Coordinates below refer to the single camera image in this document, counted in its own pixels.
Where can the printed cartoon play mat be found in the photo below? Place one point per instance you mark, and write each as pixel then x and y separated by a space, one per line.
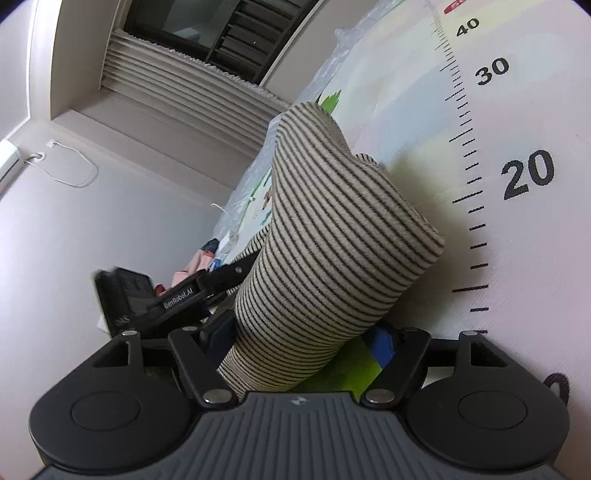
pixel 531 115

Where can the pleated beige window blind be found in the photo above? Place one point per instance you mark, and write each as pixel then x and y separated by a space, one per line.
pixel 184 97

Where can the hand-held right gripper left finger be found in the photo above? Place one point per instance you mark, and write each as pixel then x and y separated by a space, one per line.
pixel 196 360

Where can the dark window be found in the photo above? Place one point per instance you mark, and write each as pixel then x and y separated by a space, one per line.
pixel 217 27

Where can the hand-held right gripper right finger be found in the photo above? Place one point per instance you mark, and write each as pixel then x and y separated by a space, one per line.
pixel 384 346

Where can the white air conditioner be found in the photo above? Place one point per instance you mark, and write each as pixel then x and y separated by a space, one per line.
pixel 7 161

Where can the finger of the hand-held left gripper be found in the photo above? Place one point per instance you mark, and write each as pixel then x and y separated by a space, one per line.
pixel 228 274

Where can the pile of colourful clothes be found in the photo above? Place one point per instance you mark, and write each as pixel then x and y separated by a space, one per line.
pixel 194 265

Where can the beige striped sweater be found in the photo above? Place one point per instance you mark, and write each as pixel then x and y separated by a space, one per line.
pixel 323 258

